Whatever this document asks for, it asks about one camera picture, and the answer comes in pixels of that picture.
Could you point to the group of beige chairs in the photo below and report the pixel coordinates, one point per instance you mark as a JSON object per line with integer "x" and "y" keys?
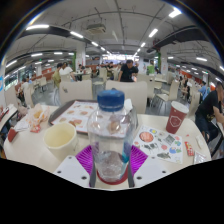
{"x": 173, "y": 88}

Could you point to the ceiling air unit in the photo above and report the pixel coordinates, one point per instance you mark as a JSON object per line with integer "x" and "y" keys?
{"x": 96, "y": 28}

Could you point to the crumpled food wrapper bag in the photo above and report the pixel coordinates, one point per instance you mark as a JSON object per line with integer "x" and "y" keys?
{"x": 37, "y": 115}

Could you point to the person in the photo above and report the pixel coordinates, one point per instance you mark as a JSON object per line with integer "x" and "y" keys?
{"x": 67, "y": 70}
{"x": 25, "y": 86}
{"x": 208, "y": 110}
{"x": 128, "y": 71}
{"x": 151, "y": 68}
{"x": 57, "y": 77}
{"x": 203, "y": 90}

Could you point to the printed paper tray liner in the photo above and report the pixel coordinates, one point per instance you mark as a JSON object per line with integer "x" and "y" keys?
{"x": 75, "y": 115}

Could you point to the clear plastic packet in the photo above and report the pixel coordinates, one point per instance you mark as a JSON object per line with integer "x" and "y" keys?
{"x": 199, "y": 157}

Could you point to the dark brown food tray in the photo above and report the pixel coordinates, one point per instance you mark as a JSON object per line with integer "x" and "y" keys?
{"x": 55, "y": 116}

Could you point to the white receipt paper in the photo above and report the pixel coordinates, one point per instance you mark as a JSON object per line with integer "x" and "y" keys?
{"x": 21, "y": 125}

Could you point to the cream cafeteria table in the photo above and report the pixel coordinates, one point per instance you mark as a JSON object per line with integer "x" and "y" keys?
{"x": 7, "y": 115}

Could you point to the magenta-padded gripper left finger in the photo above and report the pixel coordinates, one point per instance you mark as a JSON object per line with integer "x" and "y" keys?
{"x": 85, "y": 159}

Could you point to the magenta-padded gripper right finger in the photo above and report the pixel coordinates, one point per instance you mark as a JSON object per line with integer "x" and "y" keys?
{"x": 139, "y": 159}

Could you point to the red box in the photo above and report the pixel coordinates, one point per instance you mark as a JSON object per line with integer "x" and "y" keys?
{"x": 12, "y": 135}

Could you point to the small red sachet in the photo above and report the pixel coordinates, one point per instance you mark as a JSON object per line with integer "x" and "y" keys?
{"x": 189, "y": 149}

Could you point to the clear blue-capped water bottle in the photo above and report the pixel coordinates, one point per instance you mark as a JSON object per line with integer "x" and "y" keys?
{"x": 111, "y": 140}

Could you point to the beige chair with round hole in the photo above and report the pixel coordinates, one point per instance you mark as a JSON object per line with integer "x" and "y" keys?
{"x": 133, "y": 91}
{"x": 76, "y": 90}

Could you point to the cream plastic cup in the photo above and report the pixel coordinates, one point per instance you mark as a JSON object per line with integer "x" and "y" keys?
{"x": 61, "y": 146}

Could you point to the white paper napkin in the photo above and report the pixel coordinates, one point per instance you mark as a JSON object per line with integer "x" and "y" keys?
{"x": 128, "y": 106}

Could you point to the small white sachet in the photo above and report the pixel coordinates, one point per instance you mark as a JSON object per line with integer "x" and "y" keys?
{"x": 198, "y": 141}

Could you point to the group of ceiling lights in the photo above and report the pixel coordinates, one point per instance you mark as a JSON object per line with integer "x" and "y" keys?
{"x": 174, "y": 13}

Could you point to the colourful printed flyer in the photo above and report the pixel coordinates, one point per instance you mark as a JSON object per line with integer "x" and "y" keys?
{"x": 156, "y": 145}

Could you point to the red paper drink cup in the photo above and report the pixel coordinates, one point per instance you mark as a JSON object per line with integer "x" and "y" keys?
{"x": 175, "y": 120}

